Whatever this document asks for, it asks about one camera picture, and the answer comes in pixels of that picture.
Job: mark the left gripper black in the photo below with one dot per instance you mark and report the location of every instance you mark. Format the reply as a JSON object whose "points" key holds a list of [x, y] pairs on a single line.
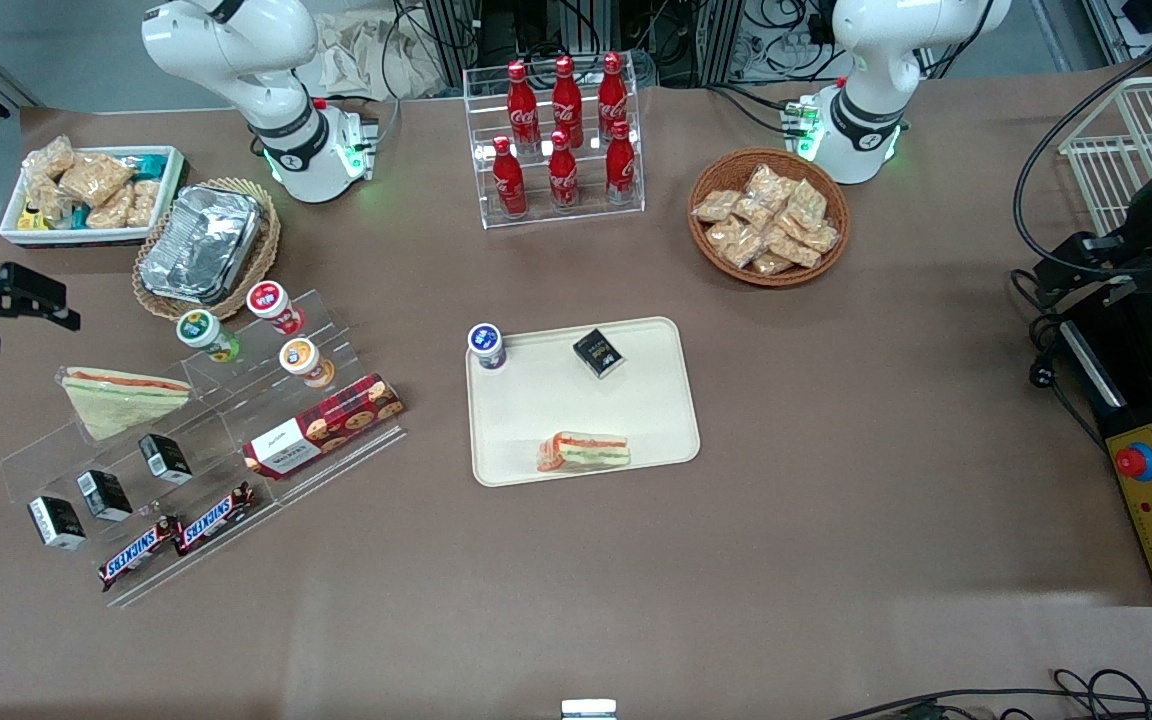
{"points": [[1148, 212]]}

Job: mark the plastic triangle sandwich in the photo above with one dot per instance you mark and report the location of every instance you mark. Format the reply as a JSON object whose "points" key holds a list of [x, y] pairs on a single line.
{"points": [[586, 452], [116, 405]]}

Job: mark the arm base connector block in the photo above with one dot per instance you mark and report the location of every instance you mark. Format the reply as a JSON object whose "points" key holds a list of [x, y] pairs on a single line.
{"points": [[804, 125], [356, 140]]}

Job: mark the cream plastic tray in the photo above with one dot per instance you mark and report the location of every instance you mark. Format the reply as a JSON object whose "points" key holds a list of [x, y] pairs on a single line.
{"points": [[556, 400]]}

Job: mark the yellow snack packet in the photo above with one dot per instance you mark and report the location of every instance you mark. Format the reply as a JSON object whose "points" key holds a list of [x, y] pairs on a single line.
{"points": [[31, 220]]}

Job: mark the white rectangular bin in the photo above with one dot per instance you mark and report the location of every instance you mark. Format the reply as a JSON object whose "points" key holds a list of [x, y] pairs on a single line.
{"points": [[76, 238]]}

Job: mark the clear beige cracker pack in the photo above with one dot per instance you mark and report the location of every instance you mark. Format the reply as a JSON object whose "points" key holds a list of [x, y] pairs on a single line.
{"points": [[48, 160], [94, 178], [111, 210], [807, 203], [793, 247], [772, 265], [48, 200], [768, 183], [822, 238], [144, 203], [716, 206], [736, 243], [754, 212]]}

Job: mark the teal snack packet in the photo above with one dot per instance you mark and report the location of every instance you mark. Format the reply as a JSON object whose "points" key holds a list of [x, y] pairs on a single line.
{"points": [[148, 163], [80, 216]]}

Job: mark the black food warmer machine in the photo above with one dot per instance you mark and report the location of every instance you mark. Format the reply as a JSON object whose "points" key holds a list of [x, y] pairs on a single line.
{"points": [[1136, 400]]}

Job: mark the green lid yogurt cup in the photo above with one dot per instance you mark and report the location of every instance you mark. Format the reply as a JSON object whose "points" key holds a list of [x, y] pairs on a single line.
{"points": [[198, 328]]}

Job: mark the aluminium foil container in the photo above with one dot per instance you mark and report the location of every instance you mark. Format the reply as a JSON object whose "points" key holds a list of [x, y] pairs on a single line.
{"points": [[201, 245]]}

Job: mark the black tissue pack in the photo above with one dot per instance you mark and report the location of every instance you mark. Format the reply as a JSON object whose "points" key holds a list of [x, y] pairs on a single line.
{"points": [[166, 460], [104, 497], [598, 353], [56, 524]]}

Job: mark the clear acrylic stepped shelf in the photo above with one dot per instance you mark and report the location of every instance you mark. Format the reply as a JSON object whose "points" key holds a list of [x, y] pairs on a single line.
{"points": [[221, 400]]}

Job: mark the red lid yogurt cup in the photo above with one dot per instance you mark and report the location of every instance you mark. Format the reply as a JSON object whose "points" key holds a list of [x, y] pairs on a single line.
{"points": [[268, 298]]}

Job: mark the oval wicker basket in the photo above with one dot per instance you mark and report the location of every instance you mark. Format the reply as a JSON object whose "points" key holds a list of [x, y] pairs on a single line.
{"points": [[272, 245]]}

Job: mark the snickers chocolate bar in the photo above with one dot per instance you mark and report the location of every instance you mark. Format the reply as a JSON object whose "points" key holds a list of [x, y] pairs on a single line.
{"points": [[136, 555], [216, 518]]}

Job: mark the orange lid yogurt cup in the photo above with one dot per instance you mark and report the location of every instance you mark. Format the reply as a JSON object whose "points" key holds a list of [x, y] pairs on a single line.
{"points": [[299, 355]]}

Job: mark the round wicker basket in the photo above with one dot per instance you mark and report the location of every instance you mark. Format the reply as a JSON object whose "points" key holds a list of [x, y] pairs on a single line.
{"points": [[769, 281]]}

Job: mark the red cookie box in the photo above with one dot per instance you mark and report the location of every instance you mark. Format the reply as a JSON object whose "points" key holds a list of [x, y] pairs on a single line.
{"points": [[336, 420]]}

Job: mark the beige crumpled cloth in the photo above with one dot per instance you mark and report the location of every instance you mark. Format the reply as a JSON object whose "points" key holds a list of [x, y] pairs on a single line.
{"points": [[366, 55]]}

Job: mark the blue lid yogurt cup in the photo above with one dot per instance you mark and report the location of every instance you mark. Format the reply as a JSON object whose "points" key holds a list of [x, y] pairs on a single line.
{"points": [[485, 340]]}

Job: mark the red cola bottle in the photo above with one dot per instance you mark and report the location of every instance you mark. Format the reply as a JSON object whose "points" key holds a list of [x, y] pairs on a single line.
{"points": [[509, 185], [523, 110], [563, 178], [621, 170], [613, 95], [567, 100]]}

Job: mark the clear acrylic bottle rack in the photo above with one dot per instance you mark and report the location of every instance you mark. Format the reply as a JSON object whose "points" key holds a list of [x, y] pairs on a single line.
{"points": [[584, 212]]}

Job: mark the small white box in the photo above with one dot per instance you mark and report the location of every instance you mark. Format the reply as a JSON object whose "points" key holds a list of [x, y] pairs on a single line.
{"points": [[588, 710]]}

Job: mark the aluminium frame rack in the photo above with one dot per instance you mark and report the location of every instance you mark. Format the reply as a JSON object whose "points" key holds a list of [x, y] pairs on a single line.
{"points": [[451, 40]]}

